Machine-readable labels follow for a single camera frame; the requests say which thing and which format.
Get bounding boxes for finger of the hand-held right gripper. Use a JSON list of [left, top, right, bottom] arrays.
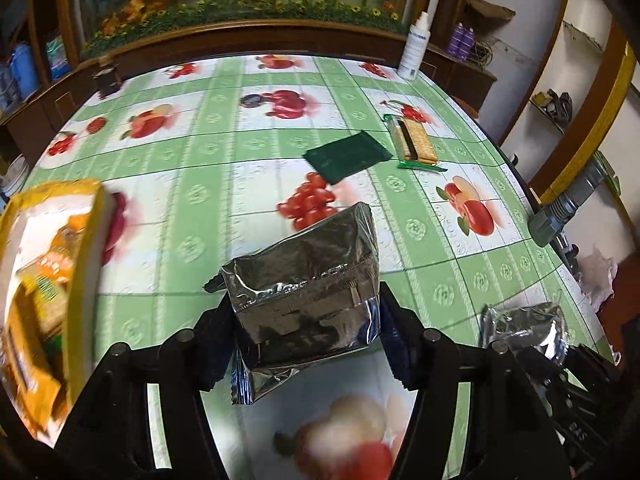
[[516, 344, 569, 387]]

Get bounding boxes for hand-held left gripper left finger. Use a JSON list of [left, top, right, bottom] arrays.
[[52, 304, 237, 480]]

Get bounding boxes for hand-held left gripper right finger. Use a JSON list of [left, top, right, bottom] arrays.
[[379, 281, 574, 480]]

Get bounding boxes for silver foil snack packet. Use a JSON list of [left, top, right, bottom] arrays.
[[481, 302, 569, 367], [202, 202, 382, 407]]

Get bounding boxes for white foam box yellow tape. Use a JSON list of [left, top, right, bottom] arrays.
[[0, 177, 110, 450]]

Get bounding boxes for cracker packet yellow green label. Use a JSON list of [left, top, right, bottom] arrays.
[[7, 272, 68, 411]]

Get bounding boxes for white crumpled cloth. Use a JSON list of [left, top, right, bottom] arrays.
[[579, 245, 622, 307]]

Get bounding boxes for grey flashlight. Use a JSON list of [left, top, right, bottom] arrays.
[[529, 160, 610, 247]]

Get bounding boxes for orange snack packet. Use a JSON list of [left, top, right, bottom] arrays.
[[22, 212, 96, 303]]

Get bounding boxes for fruit print tablecloth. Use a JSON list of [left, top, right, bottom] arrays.
[[24, 52, 622, 480]]

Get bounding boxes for dark green cloth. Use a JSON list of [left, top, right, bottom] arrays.
[[303, 130, 382, 185]]

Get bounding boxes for sandwich cracker packet green ends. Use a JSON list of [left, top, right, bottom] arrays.
[[382, 112, 449, 172]]

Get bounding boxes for dark pot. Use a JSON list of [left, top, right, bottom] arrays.
[[92, 56, 122, 99]]

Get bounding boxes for white spray bottle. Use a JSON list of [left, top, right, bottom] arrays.
[[397, 10, 432, 82]]

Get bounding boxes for blue green plastic bag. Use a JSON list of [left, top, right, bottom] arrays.
[[44, 34, 72, 80]]

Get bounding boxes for blue thermos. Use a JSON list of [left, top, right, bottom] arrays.
[[11, 42, 40, 102]]

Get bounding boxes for tangled cables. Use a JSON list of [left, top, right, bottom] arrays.
[[474, 39, 507, 70]]

